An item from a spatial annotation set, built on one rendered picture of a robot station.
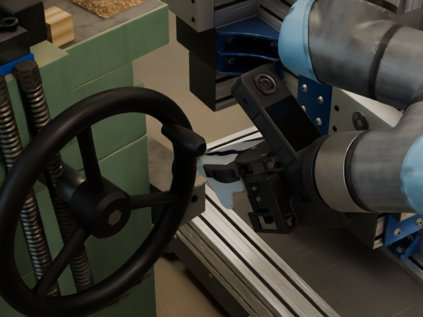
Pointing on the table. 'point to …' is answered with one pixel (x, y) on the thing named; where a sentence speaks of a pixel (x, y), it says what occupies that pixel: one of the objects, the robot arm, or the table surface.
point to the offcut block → (58, 26)
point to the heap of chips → (107, 6)
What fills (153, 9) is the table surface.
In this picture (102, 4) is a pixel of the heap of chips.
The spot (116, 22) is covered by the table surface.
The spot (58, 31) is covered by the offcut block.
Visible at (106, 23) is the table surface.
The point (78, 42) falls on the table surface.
